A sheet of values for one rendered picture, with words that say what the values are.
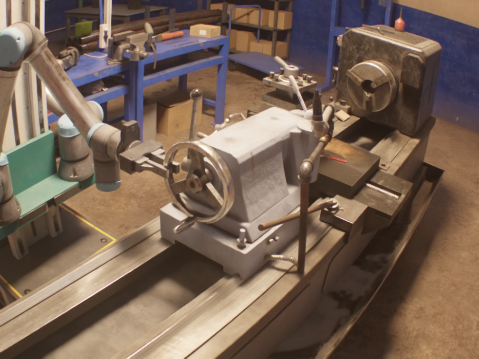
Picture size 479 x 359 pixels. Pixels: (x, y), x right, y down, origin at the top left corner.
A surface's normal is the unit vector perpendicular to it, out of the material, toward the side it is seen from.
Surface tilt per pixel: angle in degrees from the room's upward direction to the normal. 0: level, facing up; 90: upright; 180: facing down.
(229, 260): 90
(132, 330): 18
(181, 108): 90
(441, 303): 0
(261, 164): 77
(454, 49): 90
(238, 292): 0
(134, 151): 0
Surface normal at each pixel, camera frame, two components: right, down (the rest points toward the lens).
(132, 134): 0.80, 0.33
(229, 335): 0.06, -0.87
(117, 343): -0.19, -0.72
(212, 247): -0.60, 0.36
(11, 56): 0.20, 0.38
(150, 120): 0.65, 0.40
